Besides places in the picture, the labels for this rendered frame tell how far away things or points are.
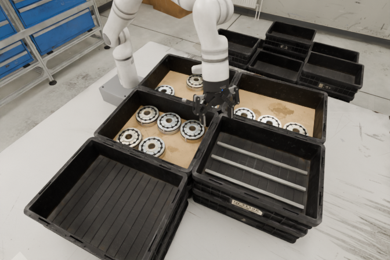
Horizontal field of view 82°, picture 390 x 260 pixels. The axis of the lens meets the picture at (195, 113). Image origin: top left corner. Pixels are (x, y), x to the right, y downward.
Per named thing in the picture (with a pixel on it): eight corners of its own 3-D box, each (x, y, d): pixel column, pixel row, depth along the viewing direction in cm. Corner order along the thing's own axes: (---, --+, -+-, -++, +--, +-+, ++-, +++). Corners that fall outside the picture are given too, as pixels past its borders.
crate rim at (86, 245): (24, 215, 67) (20, 212, 65) (93, 138, 85) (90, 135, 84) (140, 281, 56) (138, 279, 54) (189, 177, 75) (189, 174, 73)
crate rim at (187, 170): (93, 138, 85) (90, 134, 84) (137, 90, 104) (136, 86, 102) (190, 177, 75) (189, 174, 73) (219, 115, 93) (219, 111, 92)
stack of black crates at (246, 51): (203, 83, 225) (204, 42, 192) (216, 67, 243) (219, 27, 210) (241, 96, 212) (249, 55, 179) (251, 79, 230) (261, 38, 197)
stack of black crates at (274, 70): (241, 96, 213) (247, 66, 188) (252, 79, 230) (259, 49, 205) (284, 111, 199) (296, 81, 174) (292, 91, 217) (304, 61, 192)
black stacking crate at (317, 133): (218, 130, 100) (220, 112, 92) (237, 89, 119) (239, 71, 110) (312, 161, 90) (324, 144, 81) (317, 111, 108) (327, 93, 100)
